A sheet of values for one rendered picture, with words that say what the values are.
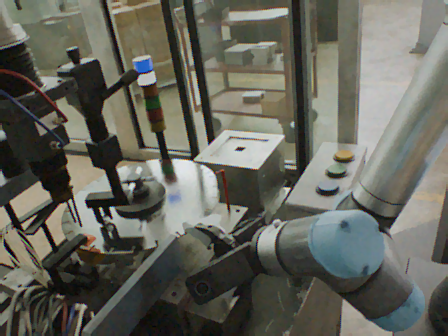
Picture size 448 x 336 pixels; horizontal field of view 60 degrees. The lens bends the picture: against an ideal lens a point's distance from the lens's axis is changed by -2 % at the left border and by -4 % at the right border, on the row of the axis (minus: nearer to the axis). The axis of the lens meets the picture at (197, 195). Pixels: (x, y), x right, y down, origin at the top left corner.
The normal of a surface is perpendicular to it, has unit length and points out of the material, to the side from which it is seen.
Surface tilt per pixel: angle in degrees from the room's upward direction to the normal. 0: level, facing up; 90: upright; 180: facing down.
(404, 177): 88
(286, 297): 0
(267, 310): 0
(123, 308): 90
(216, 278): 60
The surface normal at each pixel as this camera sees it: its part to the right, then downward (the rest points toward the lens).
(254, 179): -0.51, 0.54
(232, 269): 0.00, 0.04
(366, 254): 0.46, -0.18
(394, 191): -0.24, 0.54
